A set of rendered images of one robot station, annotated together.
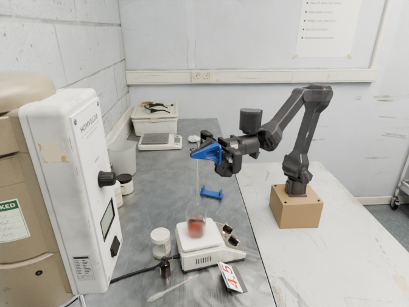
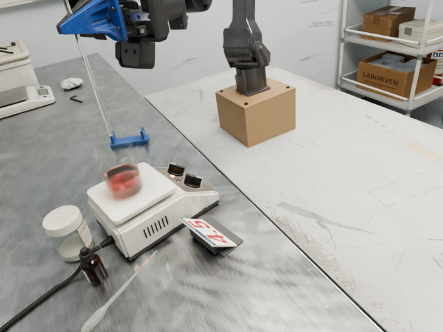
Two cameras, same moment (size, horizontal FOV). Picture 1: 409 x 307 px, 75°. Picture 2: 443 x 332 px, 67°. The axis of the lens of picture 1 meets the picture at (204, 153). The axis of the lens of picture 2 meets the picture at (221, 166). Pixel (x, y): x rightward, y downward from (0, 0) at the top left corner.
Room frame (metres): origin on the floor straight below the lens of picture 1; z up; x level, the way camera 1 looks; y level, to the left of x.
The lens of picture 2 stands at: (0.14, 0.04, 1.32)
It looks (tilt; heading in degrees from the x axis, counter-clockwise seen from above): 34 degrees down; 339
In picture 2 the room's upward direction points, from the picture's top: 9 degrees counter-clockwise
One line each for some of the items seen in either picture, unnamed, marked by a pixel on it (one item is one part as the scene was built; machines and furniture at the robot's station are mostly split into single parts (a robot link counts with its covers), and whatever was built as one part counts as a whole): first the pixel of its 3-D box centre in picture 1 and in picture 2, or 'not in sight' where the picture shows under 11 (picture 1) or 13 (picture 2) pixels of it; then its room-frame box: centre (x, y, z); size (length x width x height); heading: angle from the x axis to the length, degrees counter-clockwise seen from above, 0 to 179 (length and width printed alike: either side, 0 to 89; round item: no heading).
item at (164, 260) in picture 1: (164, 265); (91, 263); (0.56, 0.11, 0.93); 0.03 x 0.03 x 0.07
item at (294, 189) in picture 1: (296, 185); (250, 78); (0.83, -0.33, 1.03); 0.07 x 0.07 x 0.06; 89
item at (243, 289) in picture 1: (231, 275); (211, 230); (0.53, -0.08, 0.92); 0.09 x 0.06 x 0.04; 16
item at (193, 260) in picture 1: (206, 242); (150, 201); (0.64, -0.01, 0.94); 0.22 x 0.13 x 0.08; 105
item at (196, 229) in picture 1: (196, 223); (121, 172); (0.63, 0.02, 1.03); 0.07 x 0.06 x 0.08; 11
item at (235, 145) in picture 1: (227, 148); (130, 10); (0.68, -0.07, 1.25); 0.19 x 0.08 x 0.06; 28
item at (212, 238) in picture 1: (198, 233); (131, 190); (0.64, 0.02, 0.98); 0.12 x 0.12 x 0.01; 15
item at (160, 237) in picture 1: (160, 243); (70, 234); (0.64, 0.14, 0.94); 0.06 x 0.06 x 0.08
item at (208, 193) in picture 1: (211, 191); (128, 136); (0.97, -0.03, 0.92); 0.10 x 0.03 x 0.04; 69
